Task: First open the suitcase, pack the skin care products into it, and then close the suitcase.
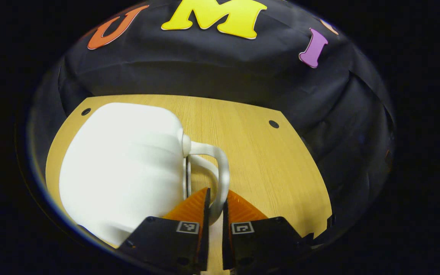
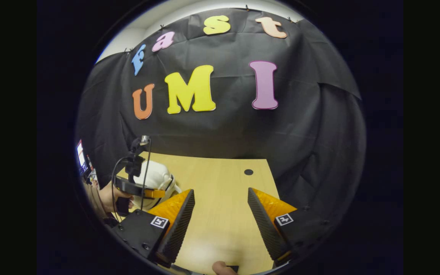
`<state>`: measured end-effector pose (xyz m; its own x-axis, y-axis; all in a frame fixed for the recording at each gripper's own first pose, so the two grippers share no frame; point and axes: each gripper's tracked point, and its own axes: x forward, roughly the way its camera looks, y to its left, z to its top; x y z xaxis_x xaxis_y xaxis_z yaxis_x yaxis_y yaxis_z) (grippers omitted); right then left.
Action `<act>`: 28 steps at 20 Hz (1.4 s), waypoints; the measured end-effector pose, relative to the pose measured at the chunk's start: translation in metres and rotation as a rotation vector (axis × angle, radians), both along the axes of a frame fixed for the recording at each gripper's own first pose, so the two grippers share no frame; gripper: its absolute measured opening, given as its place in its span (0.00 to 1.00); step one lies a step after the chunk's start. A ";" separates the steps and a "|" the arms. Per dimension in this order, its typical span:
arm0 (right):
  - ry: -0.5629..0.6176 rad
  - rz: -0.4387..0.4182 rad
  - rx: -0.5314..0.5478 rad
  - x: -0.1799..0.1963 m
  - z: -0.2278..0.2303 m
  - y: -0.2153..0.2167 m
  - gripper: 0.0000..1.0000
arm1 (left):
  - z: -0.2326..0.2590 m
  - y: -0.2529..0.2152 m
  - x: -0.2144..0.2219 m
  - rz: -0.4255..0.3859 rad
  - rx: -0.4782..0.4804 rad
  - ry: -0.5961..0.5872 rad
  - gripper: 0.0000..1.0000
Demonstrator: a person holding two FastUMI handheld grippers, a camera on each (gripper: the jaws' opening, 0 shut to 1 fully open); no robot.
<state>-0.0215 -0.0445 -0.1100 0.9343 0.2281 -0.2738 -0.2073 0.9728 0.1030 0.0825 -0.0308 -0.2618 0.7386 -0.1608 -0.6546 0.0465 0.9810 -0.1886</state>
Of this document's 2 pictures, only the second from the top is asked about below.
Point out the lit monitor screen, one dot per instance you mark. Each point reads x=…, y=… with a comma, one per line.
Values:
x=81, y=154

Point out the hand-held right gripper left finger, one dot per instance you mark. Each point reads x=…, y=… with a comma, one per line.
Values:
x=180, y=229

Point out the black backdrop cloth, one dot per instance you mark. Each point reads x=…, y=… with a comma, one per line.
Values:
x=224, y=126

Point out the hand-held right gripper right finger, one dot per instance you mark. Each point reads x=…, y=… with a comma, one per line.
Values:
x=264, y=229

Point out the white hard-shell suitcase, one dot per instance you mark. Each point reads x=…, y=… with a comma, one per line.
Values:
x=155, y=177

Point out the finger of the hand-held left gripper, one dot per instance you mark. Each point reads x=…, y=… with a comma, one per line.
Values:
x=155, y=193

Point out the red and white object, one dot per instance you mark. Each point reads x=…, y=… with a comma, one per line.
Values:
x=91, y=168

